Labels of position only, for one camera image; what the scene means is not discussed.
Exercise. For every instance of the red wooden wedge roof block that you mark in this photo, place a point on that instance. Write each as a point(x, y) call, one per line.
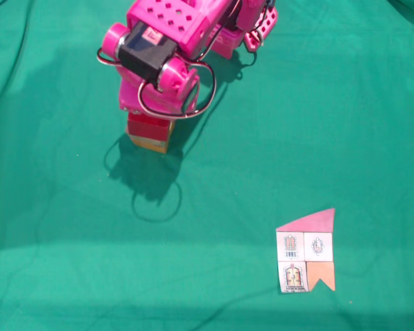
point(146, 125)

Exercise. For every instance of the green cloth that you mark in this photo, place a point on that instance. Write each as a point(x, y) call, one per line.
point(55, 241)

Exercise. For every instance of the paper picture of house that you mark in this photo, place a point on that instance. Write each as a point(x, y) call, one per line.
point(305, 251)

